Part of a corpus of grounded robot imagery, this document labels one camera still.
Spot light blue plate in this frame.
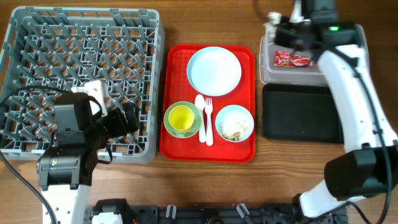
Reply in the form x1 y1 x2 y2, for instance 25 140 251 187
187 47 243 96

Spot yellow plastic cup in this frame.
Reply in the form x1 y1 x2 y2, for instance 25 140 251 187
168 105 195 133

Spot white plastic fork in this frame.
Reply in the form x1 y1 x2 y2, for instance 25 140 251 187
205 98 214 146

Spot red snack wrapper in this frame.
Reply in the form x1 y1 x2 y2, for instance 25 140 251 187
274 51 315 68

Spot rice and food scraps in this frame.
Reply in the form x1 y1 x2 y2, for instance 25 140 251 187
220 121 248 141

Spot green bowl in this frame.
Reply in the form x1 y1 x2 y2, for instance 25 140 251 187
164 101 201 138

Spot grey dishwasher rack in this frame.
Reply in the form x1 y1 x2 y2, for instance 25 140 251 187
1 7 165 164

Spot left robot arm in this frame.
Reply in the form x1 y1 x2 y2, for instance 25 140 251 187
37 93 140 223

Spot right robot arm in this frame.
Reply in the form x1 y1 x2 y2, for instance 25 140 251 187
267 1 397 222

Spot light blue bowl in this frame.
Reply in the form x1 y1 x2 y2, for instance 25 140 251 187
215 105 254 143

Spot clear plastic bin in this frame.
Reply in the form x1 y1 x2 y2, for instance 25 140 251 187
259 22 369 85

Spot black tray bin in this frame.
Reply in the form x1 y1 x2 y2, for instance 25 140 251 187
262 83 344 144

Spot red plastic tray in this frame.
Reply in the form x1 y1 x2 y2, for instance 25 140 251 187
160 44 256 163

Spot white plastic spoon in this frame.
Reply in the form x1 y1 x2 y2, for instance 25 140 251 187
195 94 206 143

